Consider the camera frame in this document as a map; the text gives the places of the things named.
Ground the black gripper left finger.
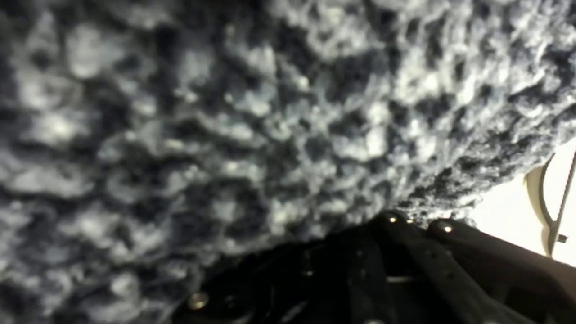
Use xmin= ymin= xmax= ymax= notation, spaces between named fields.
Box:
xmin=340 ymin=208 xmax=482 ymax=324

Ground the dark blue knitted blanket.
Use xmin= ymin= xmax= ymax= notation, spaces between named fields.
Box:
xmin=0 ymin=0 xmax=576 ymax=324

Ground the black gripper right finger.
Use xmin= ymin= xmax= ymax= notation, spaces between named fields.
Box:
xmin=427 ymin=217 xmax=576 ymax=324

